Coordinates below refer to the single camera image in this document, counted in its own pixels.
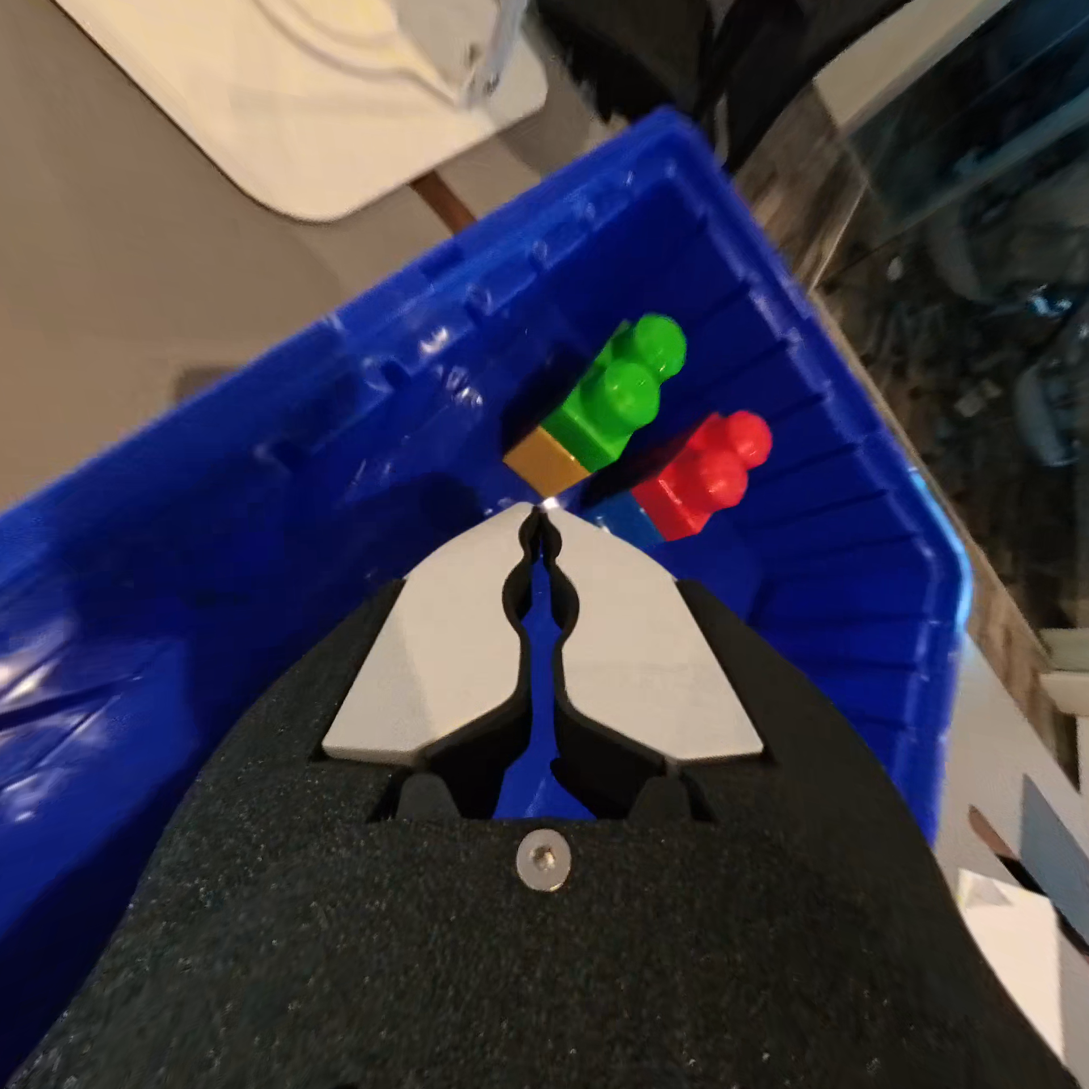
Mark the yellow single-stud block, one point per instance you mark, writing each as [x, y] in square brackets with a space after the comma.
[549, 464]

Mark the green two-stud block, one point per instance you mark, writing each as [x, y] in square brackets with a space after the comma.
[612, 400]

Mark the white stand base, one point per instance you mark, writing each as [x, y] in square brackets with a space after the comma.
[298, 128]

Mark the blue single-stud block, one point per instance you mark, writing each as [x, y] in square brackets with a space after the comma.
[625, 521]

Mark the blue plastic bin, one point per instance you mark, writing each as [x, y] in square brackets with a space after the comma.
[255, 553]

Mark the red two-stud block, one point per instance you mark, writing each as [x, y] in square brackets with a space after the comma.
[698, 485]

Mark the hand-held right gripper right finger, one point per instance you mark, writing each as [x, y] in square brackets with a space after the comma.
[646, 664]

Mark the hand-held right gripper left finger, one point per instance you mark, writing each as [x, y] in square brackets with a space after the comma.
[442, 664]

